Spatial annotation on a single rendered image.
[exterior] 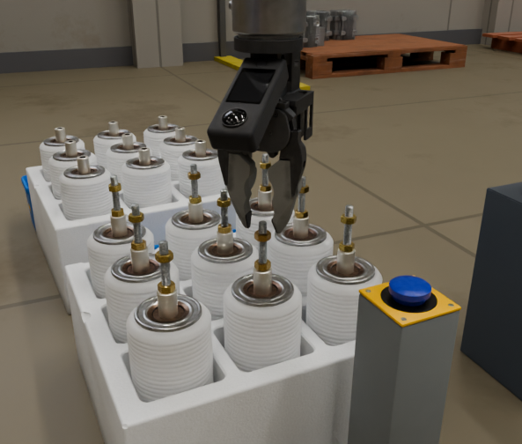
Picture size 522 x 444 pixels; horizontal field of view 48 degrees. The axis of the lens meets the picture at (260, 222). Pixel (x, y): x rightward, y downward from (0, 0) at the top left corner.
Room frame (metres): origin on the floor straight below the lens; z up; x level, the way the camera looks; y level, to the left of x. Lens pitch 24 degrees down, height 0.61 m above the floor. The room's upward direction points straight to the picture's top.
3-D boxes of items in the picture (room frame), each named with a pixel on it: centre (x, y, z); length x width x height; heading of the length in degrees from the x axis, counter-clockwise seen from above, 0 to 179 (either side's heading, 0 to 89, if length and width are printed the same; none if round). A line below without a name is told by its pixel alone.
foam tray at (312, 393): (0.72, 0.05, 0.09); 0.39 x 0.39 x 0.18; 26
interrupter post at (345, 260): (0.67, -0.11, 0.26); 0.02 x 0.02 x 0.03
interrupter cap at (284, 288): (0.62, 0.00, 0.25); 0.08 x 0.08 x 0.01
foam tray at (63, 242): (1.21, 0.28, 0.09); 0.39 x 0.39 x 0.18; 27
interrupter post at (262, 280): (0.62, 0.00, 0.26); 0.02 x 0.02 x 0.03
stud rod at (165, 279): (0.57, 0.10, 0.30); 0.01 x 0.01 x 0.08
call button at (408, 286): (0.49, -0.14, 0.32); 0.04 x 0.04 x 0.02
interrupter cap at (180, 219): (0.83, 0.10, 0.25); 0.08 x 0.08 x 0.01
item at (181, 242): (0.83, 0.10, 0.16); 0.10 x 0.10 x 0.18
